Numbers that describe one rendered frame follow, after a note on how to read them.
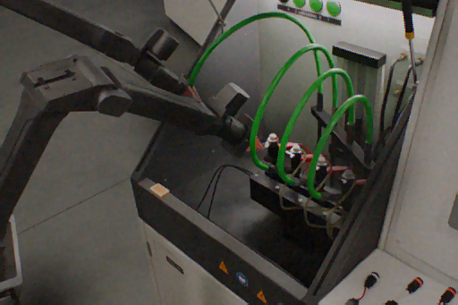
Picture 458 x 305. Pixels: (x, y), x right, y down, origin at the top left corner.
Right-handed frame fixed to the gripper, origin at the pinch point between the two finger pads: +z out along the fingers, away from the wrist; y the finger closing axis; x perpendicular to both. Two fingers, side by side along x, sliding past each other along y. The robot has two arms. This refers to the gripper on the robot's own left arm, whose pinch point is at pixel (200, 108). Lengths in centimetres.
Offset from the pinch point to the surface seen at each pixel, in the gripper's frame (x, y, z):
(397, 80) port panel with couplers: -38, 3, 35
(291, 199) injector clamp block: 2.4, -6.1, 32.9
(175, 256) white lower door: 41.6, 4.0, 24.0
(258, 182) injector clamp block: 6.9, 2.1, 25.9
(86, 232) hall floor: 124, 110, 16
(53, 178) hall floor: 138, 159, -13
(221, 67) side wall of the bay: -6.1, 29.6, 1.6
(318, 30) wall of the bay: -33.8, 20.8, 14.7
